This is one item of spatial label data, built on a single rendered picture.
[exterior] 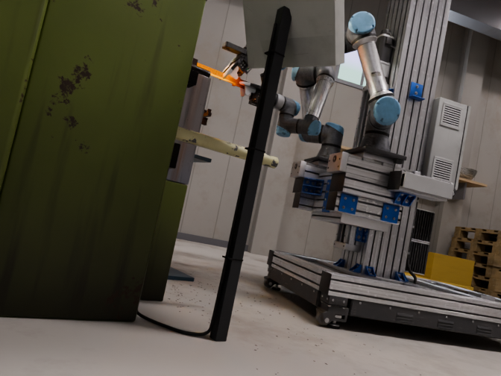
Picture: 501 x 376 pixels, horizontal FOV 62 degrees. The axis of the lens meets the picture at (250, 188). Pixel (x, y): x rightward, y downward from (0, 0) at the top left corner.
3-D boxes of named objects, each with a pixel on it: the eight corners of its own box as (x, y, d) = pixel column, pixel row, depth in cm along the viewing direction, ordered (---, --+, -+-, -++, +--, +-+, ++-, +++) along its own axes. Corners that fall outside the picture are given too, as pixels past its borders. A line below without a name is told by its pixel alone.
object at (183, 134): (270, 169, 166) (273, 156, 166) (278, 169, 161) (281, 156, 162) (168, 139, 142) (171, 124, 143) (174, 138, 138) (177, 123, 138)
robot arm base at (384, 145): (378, 158, 212) (382, 139, 213) (396, 155, 197) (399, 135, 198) (352, 151, 208) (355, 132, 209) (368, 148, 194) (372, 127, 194)
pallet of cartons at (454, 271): (425, 285, 557) (430, 253, 560) (473, 300, 477) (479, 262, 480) (344, 270, 526) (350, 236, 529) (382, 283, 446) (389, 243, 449)
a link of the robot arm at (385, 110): (397, 126, 197) (367, 21, 204) (405, 118, 182) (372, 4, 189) (372, 133, 198) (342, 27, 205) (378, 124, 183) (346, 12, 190)
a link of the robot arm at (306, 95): (321, 148, 254) (314, 66, 218) (297, 145, 260) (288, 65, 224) (326, 136, 262) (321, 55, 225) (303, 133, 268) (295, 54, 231)
